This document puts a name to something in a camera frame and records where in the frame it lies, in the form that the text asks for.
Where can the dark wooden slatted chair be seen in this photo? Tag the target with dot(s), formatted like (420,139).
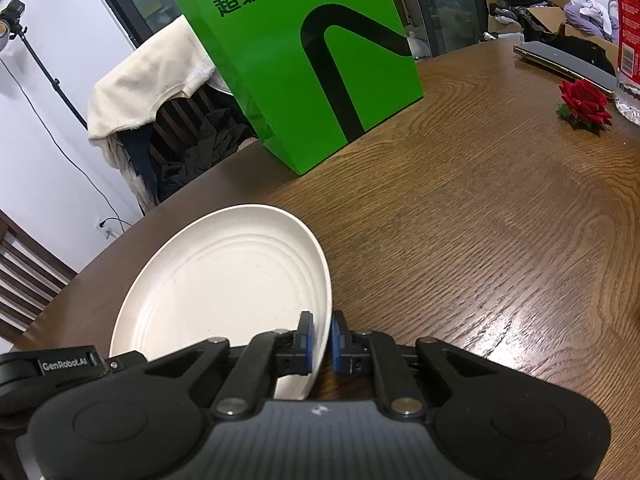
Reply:
(31,278)

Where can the red artificial rose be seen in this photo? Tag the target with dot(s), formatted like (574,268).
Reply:
(583,106)

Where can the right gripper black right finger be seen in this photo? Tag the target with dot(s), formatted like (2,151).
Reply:
(390,367)

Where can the cream plate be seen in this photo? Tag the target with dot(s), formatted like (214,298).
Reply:
(235,273)

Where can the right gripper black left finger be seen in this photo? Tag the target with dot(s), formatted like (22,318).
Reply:
(251,372)

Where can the cardboard box with clothes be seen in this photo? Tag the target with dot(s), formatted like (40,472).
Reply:
(555,17)

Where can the dark laptop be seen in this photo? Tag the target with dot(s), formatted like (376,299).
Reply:
(568,65)

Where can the cream white jacket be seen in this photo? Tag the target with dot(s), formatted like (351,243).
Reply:
(172,64)

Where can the black light stand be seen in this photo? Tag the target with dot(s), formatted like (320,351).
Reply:
(11,28)

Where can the chair draped with clothes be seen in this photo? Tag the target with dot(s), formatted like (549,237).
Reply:
(187,138)

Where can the green paper shopping bag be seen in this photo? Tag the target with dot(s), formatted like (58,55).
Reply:
(311,76)

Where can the red labelled container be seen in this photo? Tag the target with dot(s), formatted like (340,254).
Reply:
(627,95)

